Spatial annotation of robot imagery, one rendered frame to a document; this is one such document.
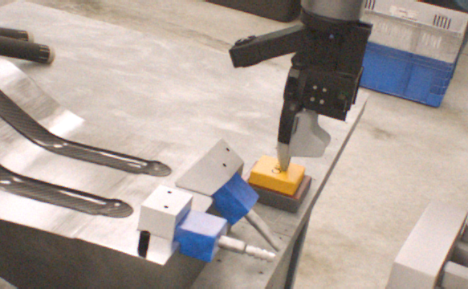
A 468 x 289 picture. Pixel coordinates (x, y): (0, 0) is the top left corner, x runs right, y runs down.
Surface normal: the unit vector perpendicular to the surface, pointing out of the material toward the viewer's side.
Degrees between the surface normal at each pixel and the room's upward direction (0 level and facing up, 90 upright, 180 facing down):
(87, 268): 90
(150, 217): 90
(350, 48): 90
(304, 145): 93
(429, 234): 0
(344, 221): 0
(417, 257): 0
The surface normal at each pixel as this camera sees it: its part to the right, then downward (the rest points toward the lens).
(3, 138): 0.55, -0.70
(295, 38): -0.30, 0.36
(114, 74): 0.17, -0.90
